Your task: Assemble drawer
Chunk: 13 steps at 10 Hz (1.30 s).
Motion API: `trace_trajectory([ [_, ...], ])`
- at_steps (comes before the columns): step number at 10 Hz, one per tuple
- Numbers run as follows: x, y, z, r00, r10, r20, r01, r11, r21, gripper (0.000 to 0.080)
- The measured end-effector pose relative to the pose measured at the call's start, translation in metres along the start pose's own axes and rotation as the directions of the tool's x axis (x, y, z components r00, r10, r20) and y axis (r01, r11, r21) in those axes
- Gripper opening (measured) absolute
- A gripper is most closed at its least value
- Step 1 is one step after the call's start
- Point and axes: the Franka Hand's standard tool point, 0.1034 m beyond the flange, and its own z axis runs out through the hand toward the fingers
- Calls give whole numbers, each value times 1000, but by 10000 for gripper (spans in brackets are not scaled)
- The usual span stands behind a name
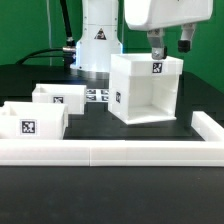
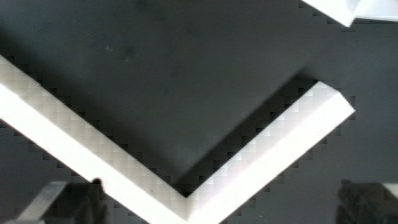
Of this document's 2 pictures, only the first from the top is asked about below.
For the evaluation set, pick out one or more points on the white marker tag sheet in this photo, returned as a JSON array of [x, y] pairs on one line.
[[97, 95]]

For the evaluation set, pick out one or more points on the white front drawer tray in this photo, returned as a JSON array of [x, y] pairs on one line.
[[27, 120]]

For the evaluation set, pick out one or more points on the white fence rail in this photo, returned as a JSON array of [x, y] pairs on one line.
[[206, 127], [110, 153]]

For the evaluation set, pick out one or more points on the white rear drawer tray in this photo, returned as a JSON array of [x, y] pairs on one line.
[[74, 96]]

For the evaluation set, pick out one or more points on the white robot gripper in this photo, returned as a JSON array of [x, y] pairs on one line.
[[145, 15]]

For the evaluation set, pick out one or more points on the white drawer tray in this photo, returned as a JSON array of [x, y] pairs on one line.
[[27, 120], [74, 96]]

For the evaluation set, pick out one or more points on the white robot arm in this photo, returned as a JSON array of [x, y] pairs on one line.
[[99, 40]]

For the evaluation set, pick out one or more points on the white drawer cabinet box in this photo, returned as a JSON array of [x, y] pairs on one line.
[[143, 90]]

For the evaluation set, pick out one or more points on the white right fence rail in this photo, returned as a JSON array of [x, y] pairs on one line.
[[206, 127]]

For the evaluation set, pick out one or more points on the white front fence rail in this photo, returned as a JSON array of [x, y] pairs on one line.
[[110, 153]]

